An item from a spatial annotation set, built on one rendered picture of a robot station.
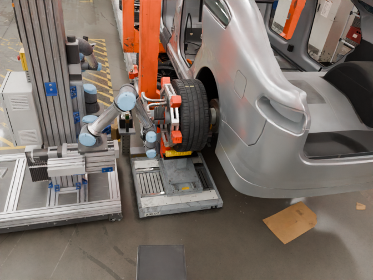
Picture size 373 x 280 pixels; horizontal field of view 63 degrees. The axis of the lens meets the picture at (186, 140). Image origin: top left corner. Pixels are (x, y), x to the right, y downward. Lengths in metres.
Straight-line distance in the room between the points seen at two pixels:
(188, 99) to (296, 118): 0.93
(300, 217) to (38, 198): 2.49
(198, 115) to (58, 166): 1.16
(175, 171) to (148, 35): 1.32
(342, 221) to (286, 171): 1.66
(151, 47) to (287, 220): 2.12
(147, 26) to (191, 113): 0.86
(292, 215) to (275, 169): 1.41
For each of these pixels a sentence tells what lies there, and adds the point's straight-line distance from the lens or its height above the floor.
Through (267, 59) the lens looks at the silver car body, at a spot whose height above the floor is 1.68.
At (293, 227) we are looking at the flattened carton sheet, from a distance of 3.27.
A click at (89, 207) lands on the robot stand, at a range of 2.83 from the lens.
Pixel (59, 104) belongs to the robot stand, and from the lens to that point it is 2.49.
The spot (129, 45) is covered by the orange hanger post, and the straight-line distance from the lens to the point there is 4.93.
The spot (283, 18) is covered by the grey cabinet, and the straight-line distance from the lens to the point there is 8.49.
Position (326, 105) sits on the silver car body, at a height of 1.00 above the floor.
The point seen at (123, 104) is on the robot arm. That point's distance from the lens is 2.06.
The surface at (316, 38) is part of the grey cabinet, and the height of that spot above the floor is 0.49.
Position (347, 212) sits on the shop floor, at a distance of 3.73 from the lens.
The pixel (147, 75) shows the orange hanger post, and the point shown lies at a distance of 3.01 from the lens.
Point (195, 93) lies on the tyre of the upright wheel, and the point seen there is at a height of 1.15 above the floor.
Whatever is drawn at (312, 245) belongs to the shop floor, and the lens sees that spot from 3.23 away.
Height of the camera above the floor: 2.35
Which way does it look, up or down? 36 degrees down
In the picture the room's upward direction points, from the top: 8 degrees clockwise
